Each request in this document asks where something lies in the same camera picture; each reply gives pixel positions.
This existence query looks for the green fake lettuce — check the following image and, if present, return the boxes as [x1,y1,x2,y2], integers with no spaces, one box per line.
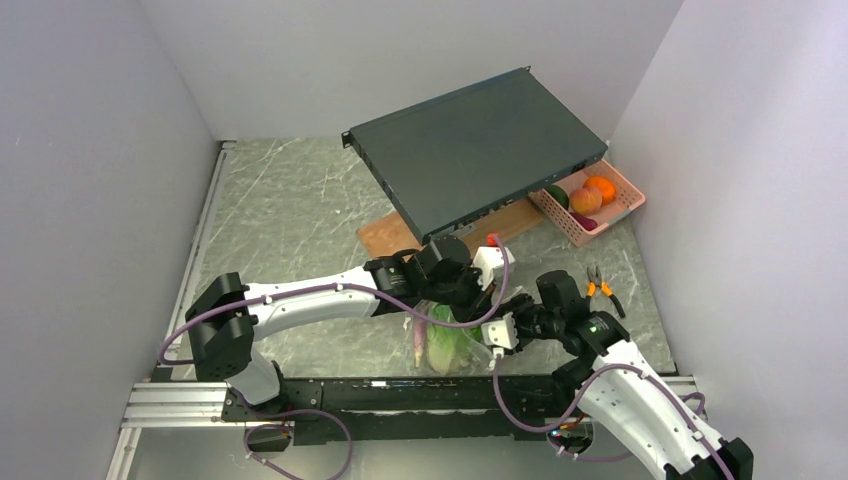
[424,323,482,376]

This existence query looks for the brown wooden board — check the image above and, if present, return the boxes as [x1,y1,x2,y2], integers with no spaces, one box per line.
[357,199,544,257]

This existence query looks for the purple fake eggplant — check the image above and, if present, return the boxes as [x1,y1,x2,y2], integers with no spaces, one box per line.
[570,211,598,232]

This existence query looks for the aluminium frame rail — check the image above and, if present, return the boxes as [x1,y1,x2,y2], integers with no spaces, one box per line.
[105,382,227,480]

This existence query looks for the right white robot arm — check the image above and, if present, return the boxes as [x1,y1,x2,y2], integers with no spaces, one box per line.
[499,270,754,479]

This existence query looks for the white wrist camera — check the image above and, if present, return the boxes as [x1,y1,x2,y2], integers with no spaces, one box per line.
[481,313,519,360]
[472,233,516,290]

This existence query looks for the pink perforated plastic tray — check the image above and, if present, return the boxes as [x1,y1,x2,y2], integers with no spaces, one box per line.
[530,159,646,247]

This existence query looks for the red orange fake peach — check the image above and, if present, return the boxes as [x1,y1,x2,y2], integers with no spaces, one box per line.
[569,187,603,216]

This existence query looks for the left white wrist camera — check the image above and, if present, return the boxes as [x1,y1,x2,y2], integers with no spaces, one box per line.
[472,233,516,290]

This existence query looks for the orange fake fruit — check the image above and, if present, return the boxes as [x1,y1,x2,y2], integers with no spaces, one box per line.
[583,176,617,205]

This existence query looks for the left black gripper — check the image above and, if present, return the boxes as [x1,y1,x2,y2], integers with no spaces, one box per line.
[422,261,498,329]

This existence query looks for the dark rack server chassis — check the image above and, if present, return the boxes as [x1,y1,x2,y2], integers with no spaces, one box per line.
[341,67,608,244]

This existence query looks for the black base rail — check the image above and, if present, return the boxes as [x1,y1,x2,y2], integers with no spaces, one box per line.
[221,374,641,446]

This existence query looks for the clear zip top bag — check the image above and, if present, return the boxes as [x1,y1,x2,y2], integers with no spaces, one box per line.
[404,312,494,376]

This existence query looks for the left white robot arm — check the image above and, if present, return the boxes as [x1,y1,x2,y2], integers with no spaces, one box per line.
[185,236,514,420]

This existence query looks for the orange handled pliers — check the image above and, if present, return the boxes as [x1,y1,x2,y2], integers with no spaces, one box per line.
[585,266,626,319]

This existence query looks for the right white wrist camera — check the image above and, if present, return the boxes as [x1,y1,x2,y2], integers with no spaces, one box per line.
[481,313,519,360]

